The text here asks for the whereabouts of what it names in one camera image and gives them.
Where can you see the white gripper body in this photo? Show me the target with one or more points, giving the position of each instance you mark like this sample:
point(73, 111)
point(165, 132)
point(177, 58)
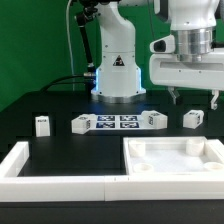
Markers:
point(207, 74)

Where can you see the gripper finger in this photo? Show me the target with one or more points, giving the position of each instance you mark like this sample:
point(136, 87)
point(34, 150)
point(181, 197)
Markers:
point(215, 99)
point(174, 95)

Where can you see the white square tabletop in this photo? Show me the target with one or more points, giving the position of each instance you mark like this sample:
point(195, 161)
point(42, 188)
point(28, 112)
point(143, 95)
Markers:
point(172, 155)

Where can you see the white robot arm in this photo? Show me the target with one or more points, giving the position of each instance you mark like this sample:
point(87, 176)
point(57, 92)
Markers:
point(188, 57)

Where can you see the AprilTag marker sheet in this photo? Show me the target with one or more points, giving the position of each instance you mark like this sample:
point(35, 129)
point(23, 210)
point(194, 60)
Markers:
point(117, 122)

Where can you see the white U-shaped fence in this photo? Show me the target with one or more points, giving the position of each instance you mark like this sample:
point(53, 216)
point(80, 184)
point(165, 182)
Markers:
point(14, 188)

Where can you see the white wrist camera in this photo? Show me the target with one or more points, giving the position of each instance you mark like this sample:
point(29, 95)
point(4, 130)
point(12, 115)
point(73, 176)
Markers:
point(163, 45)

